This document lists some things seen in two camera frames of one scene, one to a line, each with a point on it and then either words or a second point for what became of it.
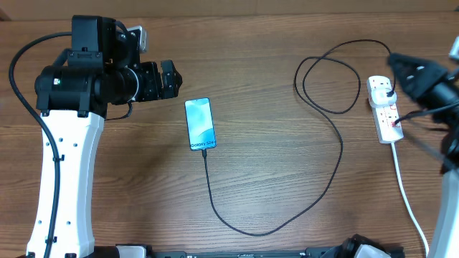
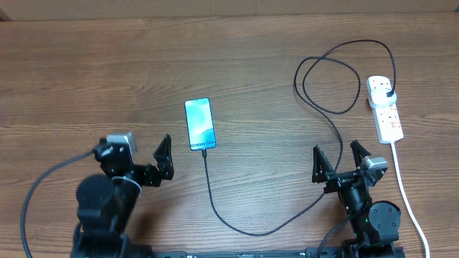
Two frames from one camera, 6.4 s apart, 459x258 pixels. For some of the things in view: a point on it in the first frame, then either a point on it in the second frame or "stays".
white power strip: (387, 122) stays
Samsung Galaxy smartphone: (199, 124) stays
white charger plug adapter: (379, 97) stays
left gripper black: (153, 88) to (163, 159)
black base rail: (326, 252) stays
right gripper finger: (414, 74) to (321, 168)
